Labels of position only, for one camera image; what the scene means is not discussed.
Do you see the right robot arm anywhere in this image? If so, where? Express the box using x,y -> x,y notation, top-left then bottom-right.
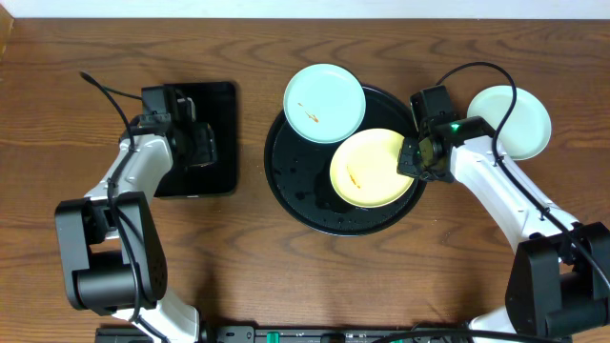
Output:
398,117 -> 609,341

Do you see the light blue plate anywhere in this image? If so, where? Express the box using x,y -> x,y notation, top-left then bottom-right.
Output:
467,85 -> 552,161
283,64 -> 366,144

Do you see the light blue plate top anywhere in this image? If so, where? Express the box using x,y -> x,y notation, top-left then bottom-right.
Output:
283,64 -> 366,144

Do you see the light blue plate bottom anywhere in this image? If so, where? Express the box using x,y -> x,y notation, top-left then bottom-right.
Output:
467,85 -> 552,161

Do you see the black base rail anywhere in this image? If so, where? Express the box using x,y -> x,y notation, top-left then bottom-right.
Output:
94,325 -> 478,343

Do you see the black round tray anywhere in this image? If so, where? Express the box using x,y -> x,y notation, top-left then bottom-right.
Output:
264,87 -> 425,236

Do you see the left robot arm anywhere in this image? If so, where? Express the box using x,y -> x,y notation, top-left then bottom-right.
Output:
54,83 -> 217,342

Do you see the black rectangular tray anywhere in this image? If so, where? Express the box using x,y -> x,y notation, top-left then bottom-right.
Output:
155,81 -> 238,198

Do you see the yellow plate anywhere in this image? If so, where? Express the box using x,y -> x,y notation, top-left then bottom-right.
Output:
329,129 -> 415,208

